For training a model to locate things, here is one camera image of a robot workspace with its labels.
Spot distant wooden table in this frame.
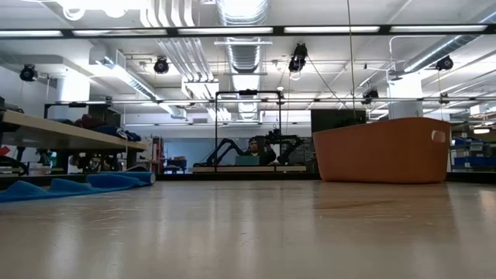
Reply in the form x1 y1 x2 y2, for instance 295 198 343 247
191 165 307 174

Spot teal laptop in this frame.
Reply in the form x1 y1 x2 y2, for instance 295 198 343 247
234 155 260 167

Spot thin hanging cable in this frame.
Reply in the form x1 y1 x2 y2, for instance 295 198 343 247
346 0 357 119

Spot distant black rig frame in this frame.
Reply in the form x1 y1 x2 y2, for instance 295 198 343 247
214 89 283 167

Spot blue elastic bandage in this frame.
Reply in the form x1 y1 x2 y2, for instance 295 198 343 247
0 171 157 204

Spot red and white rack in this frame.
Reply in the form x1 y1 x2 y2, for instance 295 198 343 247
152 135 164 174

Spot wooden workbench with grey frame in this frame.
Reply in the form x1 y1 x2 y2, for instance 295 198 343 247
0 110 148 175

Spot blue cart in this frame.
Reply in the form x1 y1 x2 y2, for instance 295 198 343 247
164 156 188 174

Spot person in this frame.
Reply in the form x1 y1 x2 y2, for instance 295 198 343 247
243 136 278 167

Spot orange plastic bin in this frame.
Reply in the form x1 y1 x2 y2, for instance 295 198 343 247
312 117 453 184

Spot distant overhead light rail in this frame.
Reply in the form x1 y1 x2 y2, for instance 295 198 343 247
44 97 496 106

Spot blue storage bins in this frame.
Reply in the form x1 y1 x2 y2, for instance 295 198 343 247
451 137 496 170

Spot black overhead light bar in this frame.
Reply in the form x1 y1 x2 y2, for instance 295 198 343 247
0 23 496 39

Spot dark clothing pile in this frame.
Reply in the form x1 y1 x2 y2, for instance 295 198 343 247
73 114 143 143

